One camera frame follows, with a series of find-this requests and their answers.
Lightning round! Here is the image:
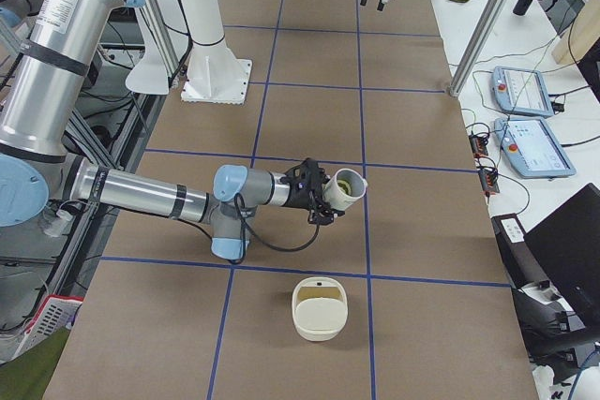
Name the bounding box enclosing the aluminium frame post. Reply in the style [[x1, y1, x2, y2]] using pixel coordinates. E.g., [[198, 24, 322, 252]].
[[448, 0, 507, 97]]

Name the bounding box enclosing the near orange usb hub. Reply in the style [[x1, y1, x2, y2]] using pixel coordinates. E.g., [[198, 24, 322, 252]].
[[477, 166, 500, 197]]

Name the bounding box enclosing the far teach pendant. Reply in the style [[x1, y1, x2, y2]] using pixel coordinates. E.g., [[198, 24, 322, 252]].
[[491, 66, 554, 118]]

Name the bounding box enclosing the wooden board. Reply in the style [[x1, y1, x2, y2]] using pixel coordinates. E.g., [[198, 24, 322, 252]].
[[552, 0, 600, 65]]

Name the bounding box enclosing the black office chair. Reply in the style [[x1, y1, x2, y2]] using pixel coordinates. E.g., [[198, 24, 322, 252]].
[[491, 183, 599, 360]]

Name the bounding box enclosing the white ribbed mug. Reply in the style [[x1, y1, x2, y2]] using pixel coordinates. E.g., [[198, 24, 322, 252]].
[[322, 169, 368, 212]]

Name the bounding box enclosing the red white basket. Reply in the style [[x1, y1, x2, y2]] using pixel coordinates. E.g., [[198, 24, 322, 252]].
[[13, 294, 83, 358]]

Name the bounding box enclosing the near teach pendant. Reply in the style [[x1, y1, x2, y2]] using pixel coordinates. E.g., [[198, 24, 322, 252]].
[[494, 117, 577, 179]]

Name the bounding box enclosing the teach pendant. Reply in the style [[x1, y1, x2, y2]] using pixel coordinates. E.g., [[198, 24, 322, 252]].
[[491, 66, 554, 118], [494, 117, 577, 179]]

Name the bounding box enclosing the yellow lemon slice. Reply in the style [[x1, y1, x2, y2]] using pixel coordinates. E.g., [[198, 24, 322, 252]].
[[337, 179, 352, 196]]

